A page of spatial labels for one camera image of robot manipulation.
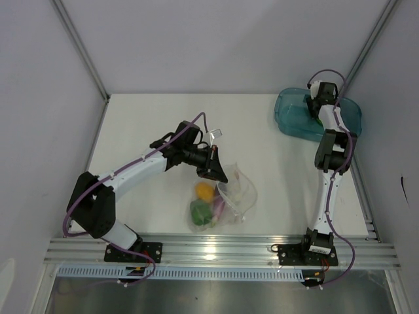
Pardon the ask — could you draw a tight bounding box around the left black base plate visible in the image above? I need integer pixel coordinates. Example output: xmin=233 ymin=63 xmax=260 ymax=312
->
xmin=103 ymin=242 xmax=163 ymax=264

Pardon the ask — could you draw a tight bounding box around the green toy pepper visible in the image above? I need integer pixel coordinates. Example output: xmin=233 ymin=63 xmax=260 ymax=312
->
xmin=190 ymin=200 xmax=213 ymax=226

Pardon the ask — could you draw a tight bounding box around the aluminium frame post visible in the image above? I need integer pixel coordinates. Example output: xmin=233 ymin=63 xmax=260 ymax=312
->
xmin=344 ymin=0 xmax=403 ymax=91
xmin=50 ymin=0 xmax=110 ymax=103

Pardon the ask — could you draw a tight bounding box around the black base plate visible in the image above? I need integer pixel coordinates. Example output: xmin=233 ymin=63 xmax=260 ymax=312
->
xmin=103 ymin=242 xmax=163 ymax=264
xmin=270 ymin=243 xmax=338 ymax=266

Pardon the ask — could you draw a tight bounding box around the purple toy eggplant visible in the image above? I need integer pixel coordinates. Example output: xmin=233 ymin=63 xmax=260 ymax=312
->
xmin=212 ymin=196 xmax=225 ymax=223

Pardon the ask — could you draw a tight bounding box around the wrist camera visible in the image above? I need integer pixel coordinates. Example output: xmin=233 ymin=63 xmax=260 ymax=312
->
xmin=307 ymin=80 xmax=322 ymax=99
xmin=206 ymin=129 xmax=223 ymax=147

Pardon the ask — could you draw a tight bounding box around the clear zip top bag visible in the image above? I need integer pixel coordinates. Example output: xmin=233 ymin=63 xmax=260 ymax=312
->
xmin=186 ymin=163 xmax=258 ymax=233

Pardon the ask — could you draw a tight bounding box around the white slotted cable duct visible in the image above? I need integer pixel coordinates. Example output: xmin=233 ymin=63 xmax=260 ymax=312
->
xmin=57 ymin=265 xmax=304 ymax=282

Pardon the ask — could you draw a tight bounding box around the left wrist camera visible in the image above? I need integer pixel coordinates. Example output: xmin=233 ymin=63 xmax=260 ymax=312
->
xmin=206 ymin=129 xmax=223 ymax=147

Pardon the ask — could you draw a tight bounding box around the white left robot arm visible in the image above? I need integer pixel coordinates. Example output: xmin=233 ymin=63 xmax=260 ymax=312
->
xmin=63 ymin=121 xmax=228 ymax=262

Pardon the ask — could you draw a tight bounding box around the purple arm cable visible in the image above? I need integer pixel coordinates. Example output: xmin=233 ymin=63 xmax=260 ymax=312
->
xmin=301 ymin=68 xmax=359 ymax=288
xmin=62 ymin=112 xmax=210 ymax=288

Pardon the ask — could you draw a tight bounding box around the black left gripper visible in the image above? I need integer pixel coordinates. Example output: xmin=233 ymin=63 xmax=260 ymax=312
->
xmin=183 ymin=145 xmax=228 ymax=184

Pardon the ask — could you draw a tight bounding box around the aluminium mounting rail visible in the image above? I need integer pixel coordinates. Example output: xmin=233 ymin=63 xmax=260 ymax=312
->
xmin=44 ymin=234 xmax=401 ymax=270

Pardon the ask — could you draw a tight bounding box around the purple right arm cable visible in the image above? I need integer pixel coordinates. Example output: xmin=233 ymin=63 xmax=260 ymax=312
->
xmin=301 ymin=68 xmax=359 ymax=288

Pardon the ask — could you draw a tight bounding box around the teal plastic bin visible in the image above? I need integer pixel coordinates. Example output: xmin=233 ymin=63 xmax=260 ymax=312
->
xmin=274 ymin=88 xmax=362 ymax=143

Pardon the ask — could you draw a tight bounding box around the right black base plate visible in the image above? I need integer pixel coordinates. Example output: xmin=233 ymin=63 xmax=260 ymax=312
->
xmin=270 ymin=243 xmax=338 ymax=266

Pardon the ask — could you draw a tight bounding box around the green toy pea pod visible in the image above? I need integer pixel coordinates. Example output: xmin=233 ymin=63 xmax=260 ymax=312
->
xmin=316 ymin=118 xmax=323 ymax=128

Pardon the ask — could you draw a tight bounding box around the left aluminium frame post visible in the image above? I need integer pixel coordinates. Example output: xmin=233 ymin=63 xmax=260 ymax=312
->
xmin=50 ymin=0 xmax=110 ymax=103

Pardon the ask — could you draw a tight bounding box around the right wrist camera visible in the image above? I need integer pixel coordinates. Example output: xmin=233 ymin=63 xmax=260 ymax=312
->
xmin=307 ymin=80 xmax=322 ymax=99

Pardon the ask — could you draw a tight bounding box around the right aluminium frame post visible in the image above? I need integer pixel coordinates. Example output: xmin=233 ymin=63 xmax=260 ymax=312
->
xmin=344 ymin=0 xmax=403 ymax=91

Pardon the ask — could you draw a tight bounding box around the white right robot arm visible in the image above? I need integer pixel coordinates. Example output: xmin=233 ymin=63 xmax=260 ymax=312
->
xmin=299 ymin=80 xmax=357 ymax=264

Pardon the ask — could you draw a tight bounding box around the yellow toy pepper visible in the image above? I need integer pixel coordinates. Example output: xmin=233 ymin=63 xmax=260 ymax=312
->
xmin=194 ymin=182 xmax=215 ymax=203

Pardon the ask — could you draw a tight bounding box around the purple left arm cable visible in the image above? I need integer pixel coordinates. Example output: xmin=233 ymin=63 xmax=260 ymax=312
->
xmin=62 ymin=112 xmax=210 ymax=288

